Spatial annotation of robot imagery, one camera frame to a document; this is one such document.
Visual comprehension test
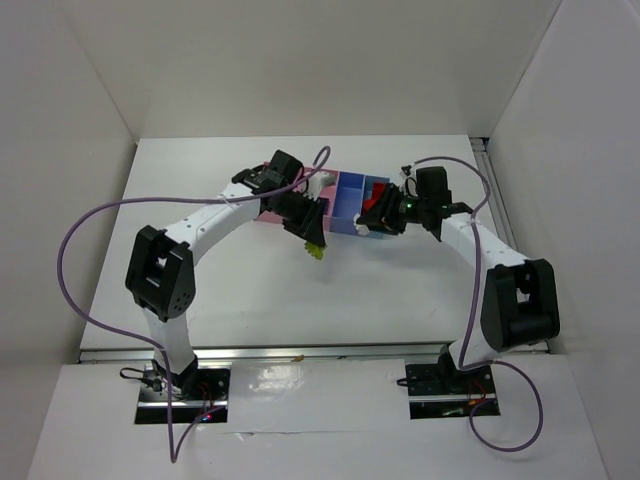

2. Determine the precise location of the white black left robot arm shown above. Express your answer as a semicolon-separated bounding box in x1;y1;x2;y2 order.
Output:
125;146;336;396

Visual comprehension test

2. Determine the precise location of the red rounded lego brick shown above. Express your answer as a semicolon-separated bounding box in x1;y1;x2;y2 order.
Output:
362;198;377;212

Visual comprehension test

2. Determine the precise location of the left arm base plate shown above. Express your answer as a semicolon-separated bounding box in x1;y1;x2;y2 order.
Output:
119;367;231;425

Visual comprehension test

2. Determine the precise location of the small red lego brick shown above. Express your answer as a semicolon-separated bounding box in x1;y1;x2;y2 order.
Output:
371;182;387;199

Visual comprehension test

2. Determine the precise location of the small pink container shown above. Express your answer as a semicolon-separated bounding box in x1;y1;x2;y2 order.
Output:
315;170;339;232

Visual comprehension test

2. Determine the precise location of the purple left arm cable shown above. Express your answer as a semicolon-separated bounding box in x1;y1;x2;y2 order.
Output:
57;145;332;464

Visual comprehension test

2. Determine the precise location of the aluminium side rail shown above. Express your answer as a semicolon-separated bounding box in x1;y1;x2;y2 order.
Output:
469;137;518;250

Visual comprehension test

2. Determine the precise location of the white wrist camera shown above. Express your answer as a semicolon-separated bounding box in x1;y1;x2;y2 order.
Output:
303;171;336;199
399;165;418;197

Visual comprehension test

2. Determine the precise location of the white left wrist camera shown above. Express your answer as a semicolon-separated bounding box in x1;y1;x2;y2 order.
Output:
399;165;418;197

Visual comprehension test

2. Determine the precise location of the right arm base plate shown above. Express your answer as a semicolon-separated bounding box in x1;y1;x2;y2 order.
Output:
396;364;500;420

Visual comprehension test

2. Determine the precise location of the large pink container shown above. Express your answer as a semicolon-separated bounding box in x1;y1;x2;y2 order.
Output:
257;166;313;225

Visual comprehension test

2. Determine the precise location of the light blue container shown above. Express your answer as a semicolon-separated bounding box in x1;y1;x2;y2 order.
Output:
359;175;389;239

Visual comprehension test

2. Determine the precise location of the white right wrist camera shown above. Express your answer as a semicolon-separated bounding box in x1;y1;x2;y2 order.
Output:
303;171;336;199

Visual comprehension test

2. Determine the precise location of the aluminium front rail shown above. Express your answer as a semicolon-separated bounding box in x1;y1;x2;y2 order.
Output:
77;340;551;366

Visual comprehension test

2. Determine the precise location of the green lego piece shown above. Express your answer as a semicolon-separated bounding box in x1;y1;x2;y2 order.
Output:
304;242;325;261

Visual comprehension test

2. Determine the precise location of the white lego piece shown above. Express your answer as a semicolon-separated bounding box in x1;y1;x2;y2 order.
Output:
353;214;370;237

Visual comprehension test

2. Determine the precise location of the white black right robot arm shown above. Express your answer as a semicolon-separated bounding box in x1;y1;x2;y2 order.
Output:
266;166;560;395

